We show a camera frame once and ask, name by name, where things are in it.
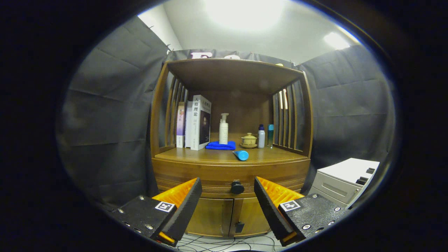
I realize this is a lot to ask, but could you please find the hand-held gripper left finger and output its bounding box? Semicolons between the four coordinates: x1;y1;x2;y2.
108;177;203;247

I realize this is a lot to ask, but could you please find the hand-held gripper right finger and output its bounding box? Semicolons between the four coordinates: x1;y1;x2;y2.
254;176;350;247

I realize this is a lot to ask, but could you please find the wooden drawer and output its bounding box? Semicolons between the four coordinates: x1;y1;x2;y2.
152;157;311;199

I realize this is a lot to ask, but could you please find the wooden cabinet door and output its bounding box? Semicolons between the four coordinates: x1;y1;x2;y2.
229;198;277;238
185;198;234;237

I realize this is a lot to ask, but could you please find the wooden cabinet countertop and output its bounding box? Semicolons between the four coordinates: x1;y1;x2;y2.
155;133;308;166

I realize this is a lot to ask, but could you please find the white filing cabinet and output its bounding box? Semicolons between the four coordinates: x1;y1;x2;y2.
308;158;380;209

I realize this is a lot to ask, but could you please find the wooden cabinet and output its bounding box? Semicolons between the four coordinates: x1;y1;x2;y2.
150;58;314;239

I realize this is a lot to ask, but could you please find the blue folded cloth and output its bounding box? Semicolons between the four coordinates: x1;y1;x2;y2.
205;141;236;151

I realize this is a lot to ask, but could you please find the yellow lidded teacup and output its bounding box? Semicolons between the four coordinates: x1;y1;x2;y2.
240;133;258;146

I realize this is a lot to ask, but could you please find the thin white book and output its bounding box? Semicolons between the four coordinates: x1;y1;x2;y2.
184;101;194;148

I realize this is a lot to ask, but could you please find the white pump bottle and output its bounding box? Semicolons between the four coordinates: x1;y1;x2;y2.
219;113;229;145

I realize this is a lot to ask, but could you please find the purple book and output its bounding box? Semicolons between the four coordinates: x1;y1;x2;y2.
176;102;186;148

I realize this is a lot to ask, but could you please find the large white portrait book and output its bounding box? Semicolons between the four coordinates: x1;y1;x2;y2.
191;95;212;151

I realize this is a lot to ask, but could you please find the rectangular ceiling light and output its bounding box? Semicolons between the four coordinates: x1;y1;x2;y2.
324;32;350;50

